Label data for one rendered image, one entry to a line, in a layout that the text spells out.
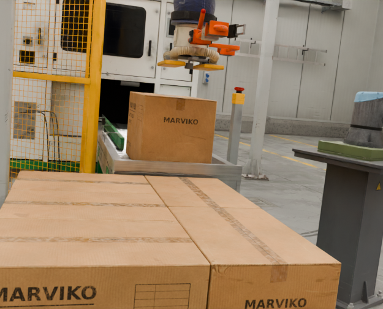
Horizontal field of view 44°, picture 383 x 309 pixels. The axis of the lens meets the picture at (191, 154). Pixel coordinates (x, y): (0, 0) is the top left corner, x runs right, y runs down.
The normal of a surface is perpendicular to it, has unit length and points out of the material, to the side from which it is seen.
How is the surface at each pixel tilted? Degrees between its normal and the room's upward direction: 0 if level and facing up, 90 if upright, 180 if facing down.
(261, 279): 90
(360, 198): 90
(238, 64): 90
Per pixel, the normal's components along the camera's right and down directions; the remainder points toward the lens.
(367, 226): 0.63, 0.16
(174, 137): 0.26, 0.16
